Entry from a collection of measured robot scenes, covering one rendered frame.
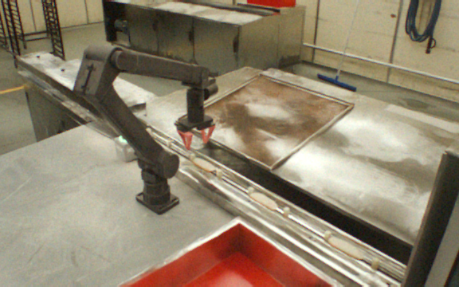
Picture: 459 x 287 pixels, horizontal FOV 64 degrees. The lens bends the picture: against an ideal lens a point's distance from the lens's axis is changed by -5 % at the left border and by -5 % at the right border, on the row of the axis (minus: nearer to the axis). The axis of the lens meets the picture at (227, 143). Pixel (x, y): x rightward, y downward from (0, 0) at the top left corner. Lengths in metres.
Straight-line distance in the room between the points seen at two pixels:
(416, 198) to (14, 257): 1.10
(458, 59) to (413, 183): 3.52
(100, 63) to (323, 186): 0.71
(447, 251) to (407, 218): 0.50
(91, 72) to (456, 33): 4.13
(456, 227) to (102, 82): 0.71
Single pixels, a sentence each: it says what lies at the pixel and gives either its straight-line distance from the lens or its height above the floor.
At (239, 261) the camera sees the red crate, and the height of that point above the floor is 0.82.
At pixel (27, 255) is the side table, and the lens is 1.14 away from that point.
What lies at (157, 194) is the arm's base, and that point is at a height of 0.87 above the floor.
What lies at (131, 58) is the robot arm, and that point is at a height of 1.30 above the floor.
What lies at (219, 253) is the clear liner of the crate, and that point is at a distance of 0.97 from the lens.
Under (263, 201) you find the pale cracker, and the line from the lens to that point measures 1.15.
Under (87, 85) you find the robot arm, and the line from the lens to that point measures 0.90.
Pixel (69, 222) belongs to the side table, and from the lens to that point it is 1.21.
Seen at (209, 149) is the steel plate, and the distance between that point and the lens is 1.49.
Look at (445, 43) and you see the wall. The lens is 4.69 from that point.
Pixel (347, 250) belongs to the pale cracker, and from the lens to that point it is 1.03.
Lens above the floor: 1.54
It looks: 28 degrees down
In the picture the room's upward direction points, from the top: straight up
